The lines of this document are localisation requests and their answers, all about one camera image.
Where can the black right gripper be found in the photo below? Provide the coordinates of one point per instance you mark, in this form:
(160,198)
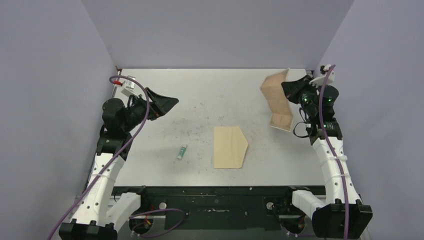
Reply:
(292,89)

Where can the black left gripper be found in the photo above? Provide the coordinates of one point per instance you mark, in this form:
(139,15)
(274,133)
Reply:
(159,105)

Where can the tan letter paper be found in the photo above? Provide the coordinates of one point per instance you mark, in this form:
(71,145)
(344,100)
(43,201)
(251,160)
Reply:
(272,90)

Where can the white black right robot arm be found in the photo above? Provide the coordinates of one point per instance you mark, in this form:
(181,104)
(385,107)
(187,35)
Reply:
(342,215)

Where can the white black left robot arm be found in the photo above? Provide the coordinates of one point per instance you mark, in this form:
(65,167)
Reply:
(93,219)

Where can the cream paper envelope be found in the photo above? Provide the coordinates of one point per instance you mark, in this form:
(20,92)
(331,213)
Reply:
(230,146)

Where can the green white glue stick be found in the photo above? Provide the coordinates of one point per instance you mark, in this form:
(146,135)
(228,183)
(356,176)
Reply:
(182,152)

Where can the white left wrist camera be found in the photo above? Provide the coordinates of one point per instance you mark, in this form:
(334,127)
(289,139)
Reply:
(125,86)

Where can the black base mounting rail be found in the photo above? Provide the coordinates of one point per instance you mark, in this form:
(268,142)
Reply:
(215,208)

